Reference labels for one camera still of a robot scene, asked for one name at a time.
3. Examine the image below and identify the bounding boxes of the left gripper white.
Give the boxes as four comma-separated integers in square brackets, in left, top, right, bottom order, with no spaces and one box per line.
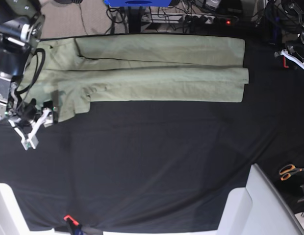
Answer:
[274,46,304,71]

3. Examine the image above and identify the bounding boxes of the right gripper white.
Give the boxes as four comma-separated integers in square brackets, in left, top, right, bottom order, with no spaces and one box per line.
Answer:
[7,98,58,150]

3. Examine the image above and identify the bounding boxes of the light green T-shirt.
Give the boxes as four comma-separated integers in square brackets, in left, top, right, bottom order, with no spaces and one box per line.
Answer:
[23,34,249,121]

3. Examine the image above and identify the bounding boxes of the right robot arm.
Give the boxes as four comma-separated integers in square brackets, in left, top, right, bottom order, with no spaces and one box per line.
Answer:
[0,0,56,150]

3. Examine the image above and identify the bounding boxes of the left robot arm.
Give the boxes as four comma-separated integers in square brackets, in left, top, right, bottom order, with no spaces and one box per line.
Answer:
[264,0,304,71]

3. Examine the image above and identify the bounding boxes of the red black clamp right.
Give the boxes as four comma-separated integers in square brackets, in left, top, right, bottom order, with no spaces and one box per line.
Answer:
[283,56,289,69]

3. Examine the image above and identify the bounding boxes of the red black clamp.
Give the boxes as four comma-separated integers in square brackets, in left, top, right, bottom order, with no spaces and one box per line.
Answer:
[63,215,84,235]
[283,56,289,69]

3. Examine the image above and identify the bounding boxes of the black table cloth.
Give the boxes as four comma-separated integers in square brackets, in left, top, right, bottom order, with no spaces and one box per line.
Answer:
[0,40,304,233]

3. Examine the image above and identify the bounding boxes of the white power strip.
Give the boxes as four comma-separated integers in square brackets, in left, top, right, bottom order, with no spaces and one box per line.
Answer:
[141,12,239,25]

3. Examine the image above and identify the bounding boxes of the white bin left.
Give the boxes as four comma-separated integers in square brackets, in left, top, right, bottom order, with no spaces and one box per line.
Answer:
[0,183,30,235]

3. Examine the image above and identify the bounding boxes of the white bin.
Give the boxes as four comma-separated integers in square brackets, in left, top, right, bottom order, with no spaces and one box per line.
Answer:
[0,183,30,235]
[216,164,304,235]

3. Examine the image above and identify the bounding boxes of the red black clamp bottom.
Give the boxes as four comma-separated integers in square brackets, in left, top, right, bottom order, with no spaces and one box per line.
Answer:
[63,215,84,235]

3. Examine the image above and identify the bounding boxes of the blue box on stand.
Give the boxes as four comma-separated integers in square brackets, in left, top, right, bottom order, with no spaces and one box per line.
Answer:
[104,0,172,7]

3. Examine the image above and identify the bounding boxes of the black stand pole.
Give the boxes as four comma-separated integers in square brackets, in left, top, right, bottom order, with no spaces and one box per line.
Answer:
[126,6,146,34]

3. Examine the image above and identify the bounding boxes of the white bin right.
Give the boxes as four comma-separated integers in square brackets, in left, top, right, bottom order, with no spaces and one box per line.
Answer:
[216,164,304,235]

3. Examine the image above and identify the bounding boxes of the blue clamp on frame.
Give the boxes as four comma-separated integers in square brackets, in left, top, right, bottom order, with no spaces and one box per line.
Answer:
[268,20,280,45]

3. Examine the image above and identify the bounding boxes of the orange handled scissors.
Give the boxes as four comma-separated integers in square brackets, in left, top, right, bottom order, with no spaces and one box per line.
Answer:
[279,164,304,181]

